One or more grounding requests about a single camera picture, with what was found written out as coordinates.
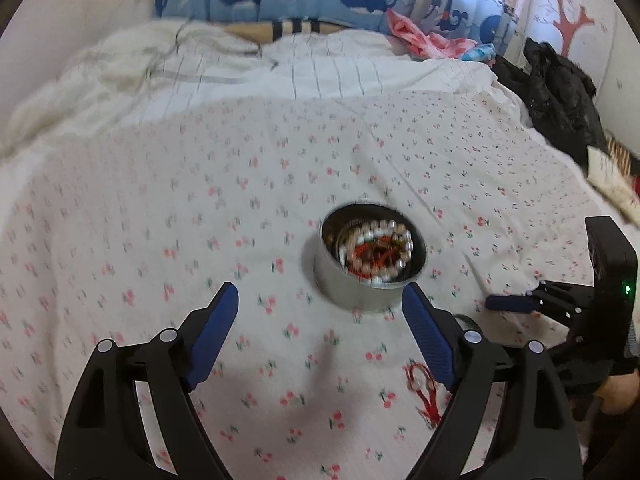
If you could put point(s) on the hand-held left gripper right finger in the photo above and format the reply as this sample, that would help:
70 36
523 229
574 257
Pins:
430 340

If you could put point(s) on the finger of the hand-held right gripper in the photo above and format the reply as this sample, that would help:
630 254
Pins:
510 303

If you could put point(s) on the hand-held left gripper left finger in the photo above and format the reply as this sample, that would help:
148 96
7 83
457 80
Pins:
215 335

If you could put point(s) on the round metal tin can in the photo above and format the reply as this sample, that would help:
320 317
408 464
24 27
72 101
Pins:
350 295

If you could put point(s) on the person's right hand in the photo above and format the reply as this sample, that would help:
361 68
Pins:
622 392

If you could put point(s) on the brown striped cloth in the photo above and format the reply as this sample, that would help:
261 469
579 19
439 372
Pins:
625 155

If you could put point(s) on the cherry print bed sheet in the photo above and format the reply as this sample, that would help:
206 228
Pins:
200 210

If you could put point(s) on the black jacket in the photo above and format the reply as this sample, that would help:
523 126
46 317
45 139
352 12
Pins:
560 90

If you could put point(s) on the blue patterned packet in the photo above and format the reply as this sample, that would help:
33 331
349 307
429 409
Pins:
477 53

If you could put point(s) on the white striped duvet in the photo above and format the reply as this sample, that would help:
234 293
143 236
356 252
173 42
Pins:
325 75

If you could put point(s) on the pink cloth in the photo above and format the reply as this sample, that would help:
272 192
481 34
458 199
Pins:
410 30

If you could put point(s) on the beige navy striped pillow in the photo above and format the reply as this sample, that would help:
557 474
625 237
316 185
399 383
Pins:
250 30

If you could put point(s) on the pink tree wall sticker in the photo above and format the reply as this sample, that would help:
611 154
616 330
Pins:
567 25

